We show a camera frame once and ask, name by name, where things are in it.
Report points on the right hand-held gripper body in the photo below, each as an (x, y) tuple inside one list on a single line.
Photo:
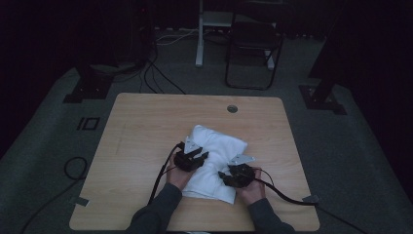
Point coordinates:
[(242, 174)]

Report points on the black folding chair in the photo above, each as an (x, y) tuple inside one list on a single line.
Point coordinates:
[(253, 35)]

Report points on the white pleated skirt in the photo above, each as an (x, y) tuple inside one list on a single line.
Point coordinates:
[(217, 152)]

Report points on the grey round table grommet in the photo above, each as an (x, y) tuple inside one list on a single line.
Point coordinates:
[(232, 109)]

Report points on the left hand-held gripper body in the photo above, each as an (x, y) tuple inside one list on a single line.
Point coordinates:
[(186, 159)]

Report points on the person's right hand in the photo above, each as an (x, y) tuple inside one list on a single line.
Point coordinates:
[(253, 193)]

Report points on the person's left hand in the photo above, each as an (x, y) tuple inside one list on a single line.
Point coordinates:
[(177, 177)]

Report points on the white metal table frame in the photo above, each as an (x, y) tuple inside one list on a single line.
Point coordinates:
[(199, 39)]

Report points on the black stand with flat base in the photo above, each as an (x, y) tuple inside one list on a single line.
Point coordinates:
[(91, 87), (321, 101)]

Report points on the grey tape piece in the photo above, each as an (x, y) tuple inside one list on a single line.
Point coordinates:
[(82, 201), (311, 198)]

